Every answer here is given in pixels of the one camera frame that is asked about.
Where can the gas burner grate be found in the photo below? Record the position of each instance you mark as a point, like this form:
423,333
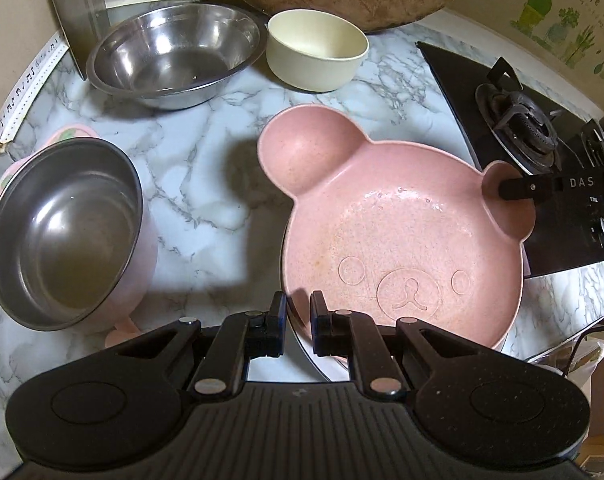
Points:
519,125
592,137

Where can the cream plastic bowl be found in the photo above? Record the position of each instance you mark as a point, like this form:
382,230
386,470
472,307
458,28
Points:
314,51

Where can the cleaver with wooden handle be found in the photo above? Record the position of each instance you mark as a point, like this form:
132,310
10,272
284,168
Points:
84,23

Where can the stainless steel bowl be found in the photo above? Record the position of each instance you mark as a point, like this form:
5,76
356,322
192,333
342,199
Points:
177,56

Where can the pink bear-shaped plate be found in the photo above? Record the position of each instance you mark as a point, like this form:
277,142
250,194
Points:
394,228

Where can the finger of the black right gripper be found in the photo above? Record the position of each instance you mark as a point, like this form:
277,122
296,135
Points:
537,188

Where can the pink bowl with steel liner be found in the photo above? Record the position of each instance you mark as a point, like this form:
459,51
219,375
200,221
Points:
78,245

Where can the black gas stove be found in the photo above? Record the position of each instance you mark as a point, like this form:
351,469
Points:
569,228

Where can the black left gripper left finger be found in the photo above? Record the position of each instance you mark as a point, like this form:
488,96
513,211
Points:
241,338

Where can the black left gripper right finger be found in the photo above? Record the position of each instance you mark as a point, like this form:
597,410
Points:
354,337

